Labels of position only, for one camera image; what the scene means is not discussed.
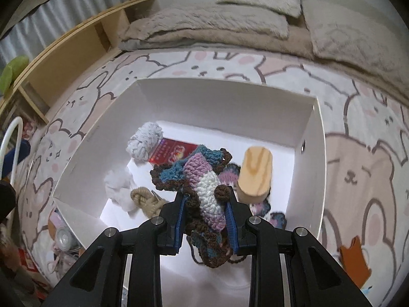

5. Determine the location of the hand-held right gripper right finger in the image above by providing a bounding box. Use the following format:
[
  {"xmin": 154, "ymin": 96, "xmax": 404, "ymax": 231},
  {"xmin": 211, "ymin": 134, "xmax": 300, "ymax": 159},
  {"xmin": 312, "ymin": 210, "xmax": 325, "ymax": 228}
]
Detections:
[{"xmin": 224, "ymin": 193, "xmax": 374, "ymax": 307}]

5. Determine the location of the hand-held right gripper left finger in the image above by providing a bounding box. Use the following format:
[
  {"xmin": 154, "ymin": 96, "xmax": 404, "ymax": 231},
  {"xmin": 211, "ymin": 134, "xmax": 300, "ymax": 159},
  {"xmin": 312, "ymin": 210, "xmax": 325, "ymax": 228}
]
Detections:
[{"xmin": 41, "ymin": 191, "xmax": 189, "ymax": 307}]

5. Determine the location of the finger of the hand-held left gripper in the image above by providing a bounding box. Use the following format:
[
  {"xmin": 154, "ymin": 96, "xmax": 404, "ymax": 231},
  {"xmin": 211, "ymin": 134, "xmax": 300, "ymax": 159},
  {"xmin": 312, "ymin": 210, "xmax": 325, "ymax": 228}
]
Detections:
[
  {"xmin": 0, "ymin": 181, "xmax": 16, "ymax": 222},
  {"xmin": 3, "ymin": 140, "xmax": 31, "ymax": 180}
]

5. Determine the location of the multicolour crocheted piece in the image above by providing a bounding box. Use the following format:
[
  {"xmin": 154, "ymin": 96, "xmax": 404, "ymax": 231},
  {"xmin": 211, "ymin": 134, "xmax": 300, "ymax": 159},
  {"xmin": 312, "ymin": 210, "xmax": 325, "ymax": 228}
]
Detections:
[{"xmin": 150, "ymin": 145, "xmax": 246, "ymax": 268}]

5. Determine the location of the white cardboard box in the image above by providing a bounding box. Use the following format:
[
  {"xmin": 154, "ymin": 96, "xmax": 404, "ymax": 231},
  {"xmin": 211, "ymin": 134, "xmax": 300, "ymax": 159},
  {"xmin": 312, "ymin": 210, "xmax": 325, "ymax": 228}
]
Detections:
[{"xmin": 52, "ymin": 78, "xmax": 327, "ymax": 307}]

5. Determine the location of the white curved tube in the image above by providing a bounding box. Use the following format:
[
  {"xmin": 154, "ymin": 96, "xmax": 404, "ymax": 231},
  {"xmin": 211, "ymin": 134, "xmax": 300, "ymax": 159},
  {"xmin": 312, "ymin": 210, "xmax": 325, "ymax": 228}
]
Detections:
[{"xmin": 0, "ymin": 117, "xmax": 24, "ymax": 183}]

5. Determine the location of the beige twine bundle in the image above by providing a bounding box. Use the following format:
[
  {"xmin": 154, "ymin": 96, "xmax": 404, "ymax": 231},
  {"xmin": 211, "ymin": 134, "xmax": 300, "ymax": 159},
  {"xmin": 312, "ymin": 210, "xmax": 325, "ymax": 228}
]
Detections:
[{"xmin": 130, "ymin": 187, "xmax": 170, "ymax": 221}]

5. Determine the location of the round crocheted coaster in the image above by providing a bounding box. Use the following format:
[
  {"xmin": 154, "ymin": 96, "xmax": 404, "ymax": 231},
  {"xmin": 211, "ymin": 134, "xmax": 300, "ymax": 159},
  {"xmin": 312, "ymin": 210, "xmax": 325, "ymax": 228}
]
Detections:
[
  {"xmin": 249, "ymin": 198, "xmax": 272, "ymax": 216},
  {"xmin": 267, "ymin": 212, "xmax": 286, "ymax": 231},
  {"xmin": 220, "ymin": 163, "xmax": 242, "ymax": 188}
]

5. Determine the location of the oval wooden block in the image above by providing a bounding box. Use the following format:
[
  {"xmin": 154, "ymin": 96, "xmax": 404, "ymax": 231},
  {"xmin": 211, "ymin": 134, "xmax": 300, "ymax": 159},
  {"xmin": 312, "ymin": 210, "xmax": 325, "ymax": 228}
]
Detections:
[{"xmin": 236, "ymin": 146, "xmax": 274, "ymax": 204}]

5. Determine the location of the red flat box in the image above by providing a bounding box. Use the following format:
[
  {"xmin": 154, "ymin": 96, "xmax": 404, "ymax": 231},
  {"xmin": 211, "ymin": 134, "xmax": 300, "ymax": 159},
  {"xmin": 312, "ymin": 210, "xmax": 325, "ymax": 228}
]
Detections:
[{"xmin": 149, "ymin": 138, "xmax": 200, "ymax": 164}]

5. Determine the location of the red packet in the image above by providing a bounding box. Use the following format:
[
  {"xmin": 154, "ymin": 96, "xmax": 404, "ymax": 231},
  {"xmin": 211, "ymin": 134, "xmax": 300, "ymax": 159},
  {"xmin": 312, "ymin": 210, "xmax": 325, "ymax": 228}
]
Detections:
[{"xmin": 17, "ymin": 248, "xmax": 42, "ymax": 282}]

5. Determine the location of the green plush toy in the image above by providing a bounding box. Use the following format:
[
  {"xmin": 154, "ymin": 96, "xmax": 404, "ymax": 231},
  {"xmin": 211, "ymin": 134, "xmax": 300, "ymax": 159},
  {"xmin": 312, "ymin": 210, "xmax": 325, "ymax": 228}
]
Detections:
[{"xmin": 0, "ymin": 55, "xmax": 31, "ymax": 95}]

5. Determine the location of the white yarn ball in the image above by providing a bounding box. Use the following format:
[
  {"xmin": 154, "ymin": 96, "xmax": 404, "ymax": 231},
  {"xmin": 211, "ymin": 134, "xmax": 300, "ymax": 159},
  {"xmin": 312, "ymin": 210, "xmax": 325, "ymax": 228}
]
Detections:
[{"xmin": 126, "ymin": 122, "xmax": 164, "ymax": 163}]

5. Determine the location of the wooden shelf unit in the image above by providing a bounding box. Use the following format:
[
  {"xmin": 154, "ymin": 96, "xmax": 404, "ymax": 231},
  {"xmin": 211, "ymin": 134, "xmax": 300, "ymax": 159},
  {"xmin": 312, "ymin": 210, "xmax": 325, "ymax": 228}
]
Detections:
[{"xmin": 0, "ymin": 0, "xmax": 158, "ymax": 125}]

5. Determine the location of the bear printed blanket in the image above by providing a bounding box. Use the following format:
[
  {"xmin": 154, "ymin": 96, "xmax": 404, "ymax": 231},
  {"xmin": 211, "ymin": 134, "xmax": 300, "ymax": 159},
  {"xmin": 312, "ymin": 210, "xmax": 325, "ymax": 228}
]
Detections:
[{"xmin": 13, "ymin": 49, "xmax": 409, "ymax": 307}]

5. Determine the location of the pale blue curtain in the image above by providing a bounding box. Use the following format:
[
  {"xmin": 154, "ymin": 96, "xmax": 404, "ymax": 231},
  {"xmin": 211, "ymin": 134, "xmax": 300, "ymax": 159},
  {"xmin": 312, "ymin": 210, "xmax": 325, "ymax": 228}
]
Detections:
[{"xmin": 0, "ymin": 0, "xmax": 119, "ymax": 58}]

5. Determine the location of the beige folded duvet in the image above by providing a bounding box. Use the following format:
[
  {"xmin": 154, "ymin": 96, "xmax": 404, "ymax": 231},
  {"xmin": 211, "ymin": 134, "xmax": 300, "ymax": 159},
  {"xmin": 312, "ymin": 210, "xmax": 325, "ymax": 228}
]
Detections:
[{"xmin": 120, "ymin": 22, "xmax": 409, "ymax": 109}]

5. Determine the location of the long fluffy beige pillow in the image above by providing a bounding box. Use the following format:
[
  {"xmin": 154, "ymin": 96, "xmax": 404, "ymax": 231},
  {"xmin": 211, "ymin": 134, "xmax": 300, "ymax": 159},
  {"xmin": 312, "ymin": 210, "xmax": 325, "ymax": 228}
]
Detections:
[{"xmin": 123, "ymin": 6, "xmax": 290, "ymax": 43}]

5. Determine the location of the quilted beige pillow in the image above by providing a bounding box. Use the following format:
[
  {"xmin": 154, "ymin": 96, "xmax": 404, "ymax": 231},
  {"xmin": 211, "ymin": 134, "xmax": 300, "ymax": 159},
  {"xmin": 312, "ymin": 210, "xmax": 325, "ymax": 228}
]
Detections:
[{"xmin": 302, "ymin": 0, "xmax": 409, "ymax": 80}]

